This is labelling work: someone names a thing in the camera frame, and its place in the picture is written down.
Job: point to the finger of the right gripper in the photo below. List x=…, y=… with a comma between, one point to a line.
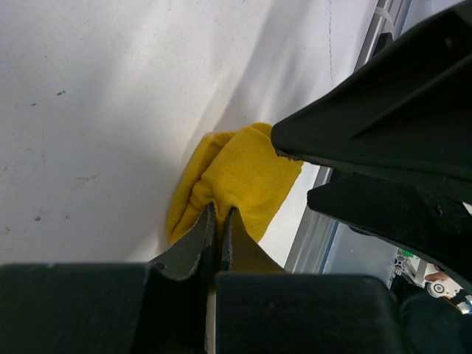
x=433, y=227
x=408, y=109

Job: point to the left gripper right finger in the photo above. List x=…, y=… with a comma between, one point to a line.
x=260, y=308

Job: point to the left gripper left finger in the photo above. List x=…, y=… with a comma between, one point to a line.
x=155, y=307

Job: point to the yellow cartoon sock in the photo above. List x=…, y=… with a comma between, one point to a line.
x=233, y=169

